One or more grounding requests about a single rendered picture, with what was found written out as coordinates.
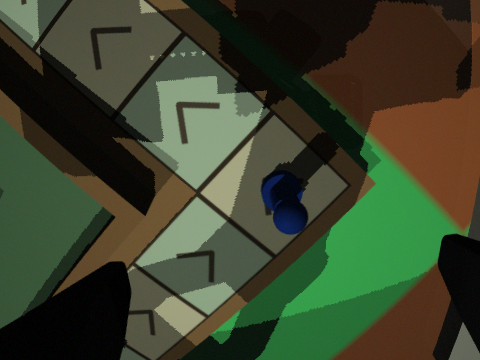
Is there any blue pawn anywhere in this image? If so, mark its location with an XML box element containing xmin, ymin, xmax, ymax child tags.
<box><xmin>261</xmin><ymin>171</ymin><xmax>308</xmax><ymax>235</ymax></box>

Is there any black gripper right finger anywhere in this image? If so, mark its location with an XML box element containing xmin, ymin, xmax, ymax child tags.
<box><xmin>437</xmin><ymin>233</ymin><xmax>480</xmax><ymax>352</ymax></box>

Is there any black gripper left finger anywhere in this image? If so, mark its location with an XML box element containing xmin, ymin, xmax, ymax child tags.
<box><xmin>0</xmin><ymin>261</ymin><xmax>132</xmax><ymax>360</ymax></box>

